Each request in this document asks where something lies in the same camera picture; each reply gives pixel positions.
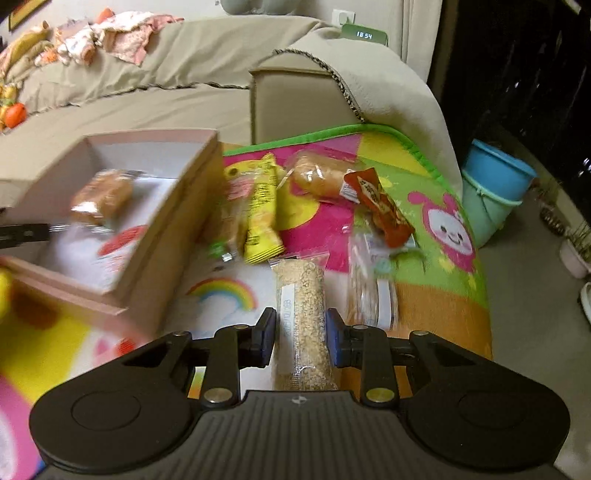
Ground colourful cartoon play mat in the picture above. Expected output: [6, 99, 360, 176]
[0, 124, 494, 480]

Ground orange plush toy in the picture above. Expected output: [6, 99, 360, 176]
[0, 83, 28, 132]

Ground pink cardboard box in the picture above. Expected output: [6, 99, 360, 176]
[0, 129, 227, 305]

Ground yellow snack packet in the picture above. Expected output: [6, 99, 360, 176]
[243, 152, 286, 265]

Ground clear cracker packet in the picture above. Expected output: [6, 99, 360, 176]
[346, 231, 400, 330]

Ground brown bread packet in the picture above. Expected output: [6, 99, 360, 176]
[69, 168, 139, 227]

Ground yellow framed wall picture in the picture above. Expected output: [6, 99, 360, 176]
[9, 0, 47, 31]

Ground beige sofa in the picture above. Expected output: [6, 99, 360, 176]
[0, 68, 368, 195]

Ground blue plastic bucket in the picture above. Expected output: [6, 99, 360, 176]
[463, 140, 539, 201]

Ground beige sofa cover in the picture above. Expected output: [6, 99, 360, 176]
[0, 17, 462, 208]

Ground small potted plant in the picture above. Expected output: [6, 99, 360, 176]
[538, 185, 566, 236]

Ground clear grain bar packet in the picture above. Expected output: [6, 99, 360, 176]
[269, 251, 340, 393]

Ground grey neck pillow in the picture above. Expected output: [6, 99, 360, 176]
[222, 0, 273, 14]

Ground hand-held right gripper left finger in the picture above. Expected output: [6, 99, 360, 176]
[121, 307, 278, 409]

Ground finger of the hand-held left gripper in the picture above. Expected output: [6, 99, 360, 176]
[0, 223, 70, 250]

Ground green plastic bucket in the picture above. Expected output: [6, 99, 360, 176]
[462, 168, 525, 249]

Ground bread roll clear packet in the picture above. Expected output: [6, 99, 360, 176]
[286, 150, 365, 204]

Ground pink floral clothes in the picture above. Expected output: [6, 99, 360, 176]
[55, 9, 183, 65]

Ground small green candy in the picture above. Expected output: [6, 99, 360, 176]
[210, 242, 238, 265]

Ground white plant pot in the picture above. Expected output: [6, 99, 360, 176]
[560, 222, 591, 280]

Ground red snack packet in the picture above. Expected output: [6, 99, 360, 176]
[342, 167, 416, 250]

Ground brown cardboard box lid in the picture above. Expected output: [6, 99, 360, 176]
[0, 256, 139, 333]

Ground yellow object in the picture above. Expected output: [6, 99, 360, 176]
[0, 268, 16, 321]

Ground green digital clock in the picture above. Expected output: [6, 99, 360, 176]
[342, 23, 389, 47]

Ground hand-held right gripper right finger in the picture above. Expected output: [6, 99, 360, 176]
[325, 308, 478, 409]

